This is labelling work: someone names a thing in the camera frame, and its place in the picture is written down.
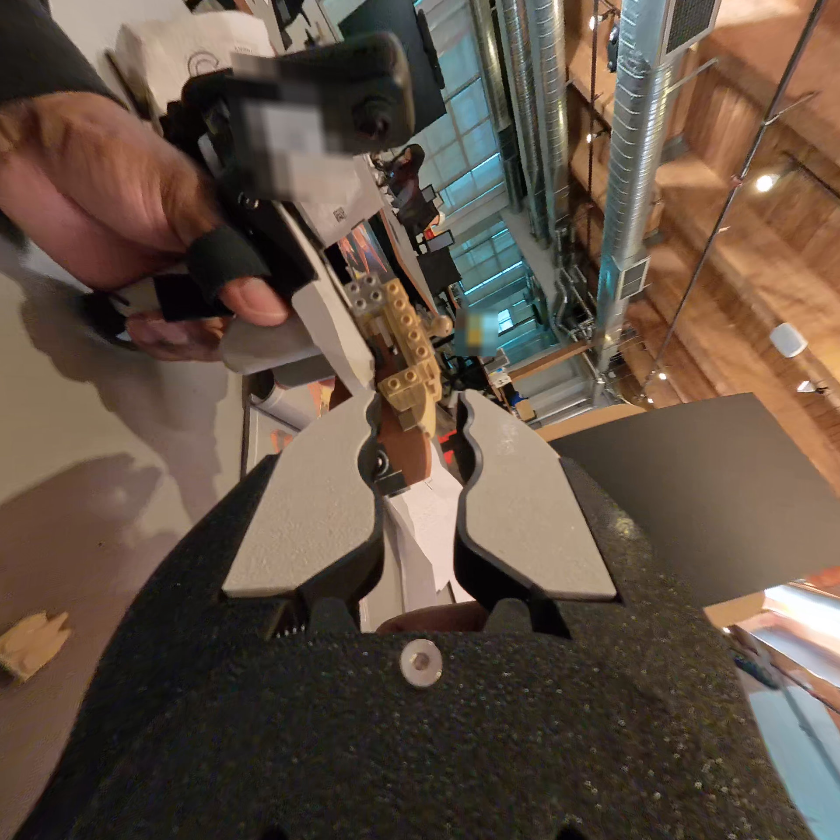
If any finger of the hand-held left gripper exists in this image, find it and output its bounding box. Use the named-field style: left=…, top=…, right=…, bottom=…
left=289, top=262, right=378, bottom=398

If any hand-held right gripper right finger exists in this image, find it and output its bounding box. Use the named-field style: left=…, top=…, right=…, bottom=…
left=453, top=390, right=619, bottom=603

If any colourful picture box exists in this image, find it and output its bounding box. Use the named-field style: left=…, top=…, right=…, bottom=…
left=338, top=220, right=389, bottom=280

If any small black monitor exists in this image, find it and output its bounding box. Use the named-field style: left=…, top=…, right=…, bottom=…
left=417, top=251, right=462, bottom=288

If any torn white paper bag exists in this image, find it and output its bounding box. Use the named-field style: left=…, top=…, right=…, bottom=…
left=381, top=476, right=475, bottom=624

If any tan and orange brick model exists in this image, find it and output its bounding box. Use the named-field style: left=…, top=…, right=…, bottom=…
left=331, top=272, right=455, bottom=497

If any tan claw brick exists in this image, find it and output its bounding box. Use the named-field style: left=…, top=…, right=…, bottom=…
left=0, top=610, right=73, bottom=683

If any large black monitor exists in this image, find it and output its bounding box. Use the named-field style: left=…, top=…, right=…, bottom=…
left=338, top=0, right=447, bottom=129

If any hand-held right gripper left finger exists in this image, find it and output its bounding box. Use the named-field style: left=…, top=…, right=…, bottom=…
left=222, top=394, right=386, bottom=599

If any silver ventilation duct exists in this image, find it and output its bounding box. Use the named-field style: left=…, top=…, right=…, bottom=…
left=594, top=0, right=723, bottom=388
left=489, top=0, right=572, bottom=244

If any large window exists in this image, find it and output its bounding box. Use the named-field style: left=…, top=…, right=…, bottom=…
left=413, top=0, right=592, bottom=368

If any white printed paper bag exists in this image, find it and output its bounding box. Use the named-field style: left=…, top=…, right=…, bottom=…
left=115, top=13, right=277, bottom=93

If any person's left hand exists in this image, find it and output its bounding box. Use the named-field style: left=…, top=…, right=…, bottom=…
left=0, top=97, right=291, bottom=363

